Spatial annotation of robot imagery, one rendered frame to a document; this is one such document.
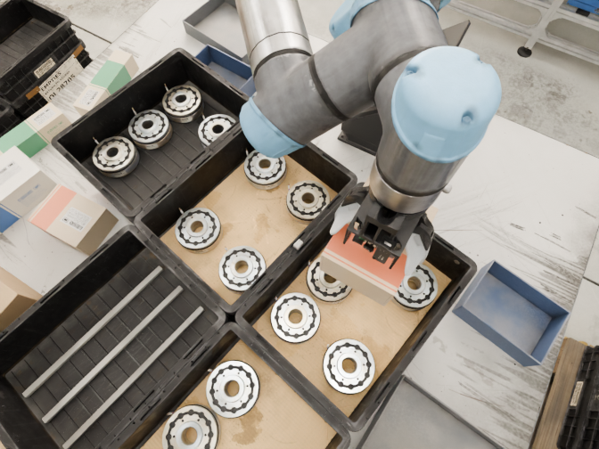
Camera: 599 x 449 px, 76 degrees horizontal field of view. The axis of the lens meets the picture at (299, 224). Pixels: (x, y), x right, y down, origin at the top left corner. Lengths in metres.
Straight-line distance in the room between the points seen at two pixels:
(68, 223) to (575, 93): 2.49
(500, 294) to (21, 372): 1.09
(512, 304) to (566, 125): 1.56
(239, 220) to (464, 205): 0.62
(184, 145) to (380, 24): 0.76
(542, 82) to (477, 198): 1.54
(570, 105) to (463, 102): 2.33
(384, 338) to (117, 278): 0.60
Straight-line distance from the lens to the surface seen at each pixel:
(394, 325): 0.87
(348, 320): 0.85
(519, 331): 1.10
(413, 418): 0.99
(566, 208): 1.30
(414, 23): 0.38
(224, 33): 1.51
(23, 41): 2.12
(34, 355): 1.00
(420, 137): 0.31
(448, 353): 1.03
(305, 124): 0.41
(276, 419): 0.84
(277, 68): 0.44
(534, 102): 2.53
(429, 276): 0.88
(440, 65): 0.32
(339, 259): 0.57
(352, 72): 0.38
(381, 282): 0.57
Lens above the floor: 1.66
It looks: 67 degrees down
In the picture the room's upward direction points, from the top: 1 degrees counter-clockwise
